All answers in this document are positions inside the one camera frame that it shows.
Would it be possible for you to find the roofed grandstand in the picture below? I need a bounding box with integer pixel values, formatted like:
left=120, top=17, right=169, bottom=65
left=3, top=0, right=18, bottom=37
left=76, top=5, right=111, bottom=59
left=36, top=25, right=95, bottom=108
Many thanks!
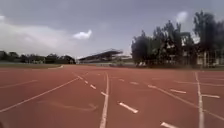
left=77, top=48, right=133, bottom=65

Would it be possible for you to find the grass field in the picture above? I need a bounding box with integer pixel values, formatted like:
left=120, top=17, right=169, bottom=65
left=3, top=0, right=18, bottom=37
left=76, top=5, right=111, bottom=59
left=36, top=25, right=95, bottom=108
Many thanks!
left=0, top=62, right=65, bottom=70

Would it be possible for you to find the distant row of trees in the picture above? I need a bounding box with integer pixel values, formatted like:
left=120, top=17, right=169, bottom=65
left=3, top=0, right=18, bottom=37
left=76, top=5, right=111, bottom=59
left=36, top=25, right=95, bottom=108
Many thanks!
left=0, top=50, right=77, bottom=65

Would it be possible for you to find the red running track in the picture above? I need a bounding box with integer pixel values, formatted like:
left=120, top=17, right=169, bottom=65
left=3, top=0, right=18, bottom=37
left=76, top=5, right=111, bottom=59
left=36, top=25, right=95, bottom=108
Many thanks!
left=0, top=65, right=224, bottom=128

